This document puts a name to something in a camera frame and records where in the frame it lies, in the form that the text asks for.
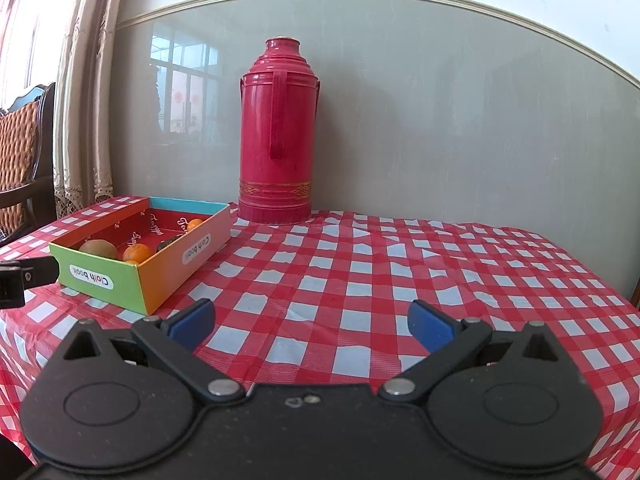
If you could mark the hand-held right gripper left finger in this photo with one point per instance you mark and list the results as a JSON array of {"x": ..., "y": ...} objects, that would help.
[{"x": 192, "y": 322}]

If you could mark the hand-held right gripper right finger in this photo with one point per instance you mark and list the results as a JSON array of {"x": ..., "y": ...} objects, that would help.
[{"x": 430, "y": 325}]

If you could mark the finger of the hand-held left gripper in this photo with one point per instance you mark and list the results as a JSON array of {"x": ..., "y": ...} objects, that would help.
[{"x": 37, "y": 271}]

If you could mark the orange cardboard box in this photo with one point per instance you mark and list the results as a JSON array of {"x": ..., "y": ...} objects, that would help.
[{"x": 165, "y": 280}]

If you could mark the brown kiwi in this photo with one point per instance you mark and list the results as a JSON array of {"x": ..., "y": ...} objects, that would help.
[{"x": 98, "y": 249}]

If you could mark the red checked tablecloth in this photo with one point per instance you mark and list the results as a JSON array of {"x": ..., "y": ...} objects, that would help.
[{"x": 400, "y": 270}]

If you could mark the wooden chair with orange cushion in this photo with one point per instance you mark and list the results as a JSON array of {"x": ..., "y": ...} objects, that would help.
[{"x": 17, "y": 160}]

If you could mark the beige curtain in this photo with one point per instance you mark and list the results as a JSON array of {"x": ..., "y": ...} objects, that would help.
[{"x": 85, "y": 110}]

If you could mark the red thermos flask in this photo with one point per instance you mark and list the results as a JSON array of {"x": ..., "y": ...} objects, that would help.
[{"x": 277, "y": 135}]

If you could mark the window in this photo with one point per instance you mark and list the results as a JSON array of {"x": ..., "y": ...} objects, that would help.
[{"x": 30, "y": 20}]

